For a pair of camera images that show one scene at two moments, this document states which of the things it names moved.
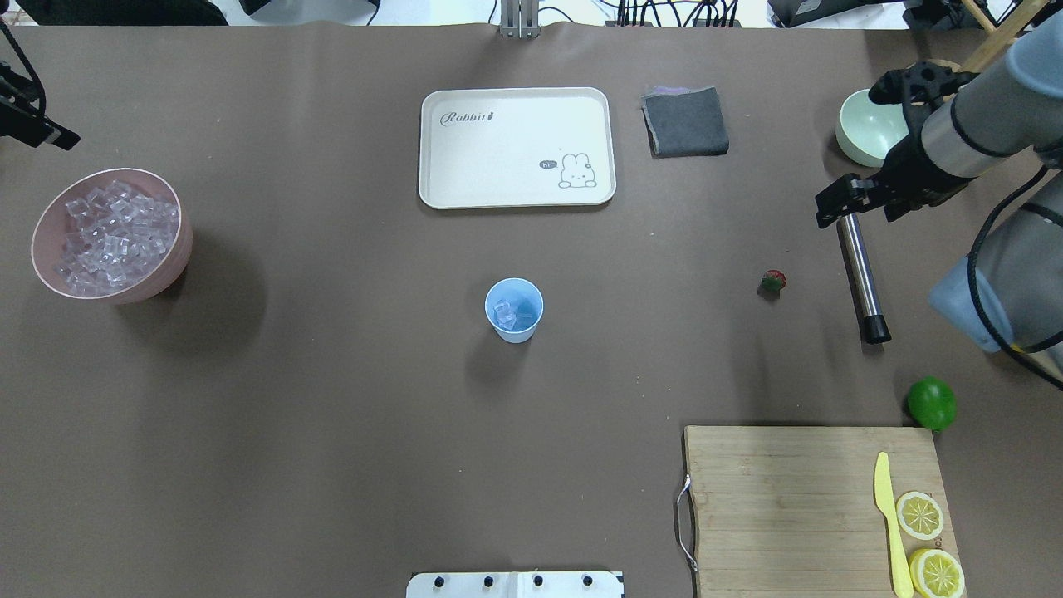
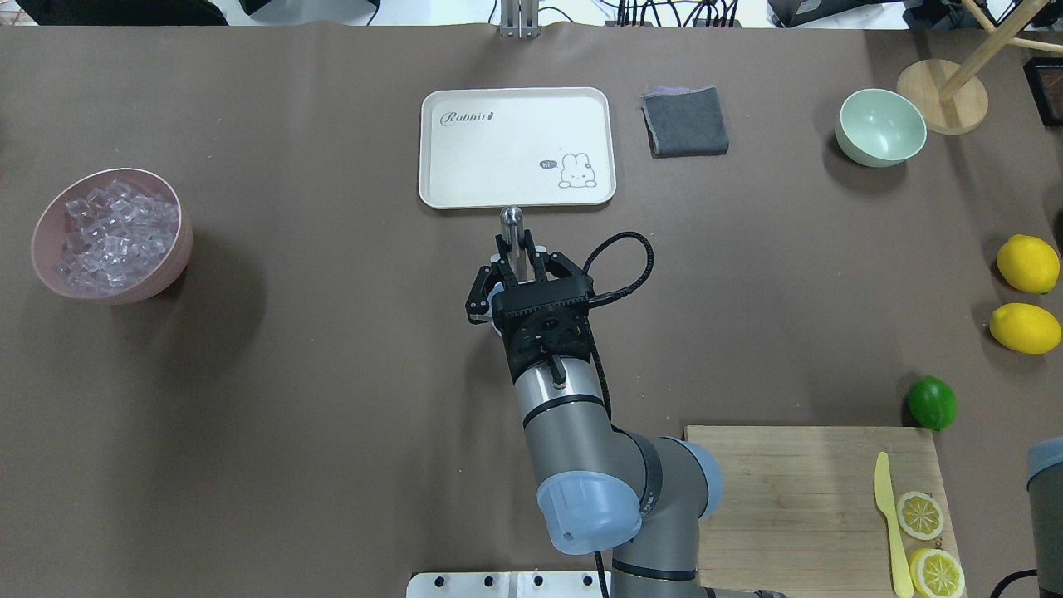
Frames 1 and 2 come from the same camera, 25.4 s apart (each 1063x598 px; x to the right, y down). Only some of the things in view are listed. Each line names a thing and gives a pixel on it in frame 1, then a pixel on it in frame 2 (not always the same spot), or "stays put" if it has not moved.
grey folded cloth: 684,122 stays put
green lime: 931,403 stays put
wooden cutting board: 793,512 stays put
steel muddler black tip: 874,326 to 511,226
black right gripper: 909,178 to 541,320
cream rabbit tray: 516,147 stays put
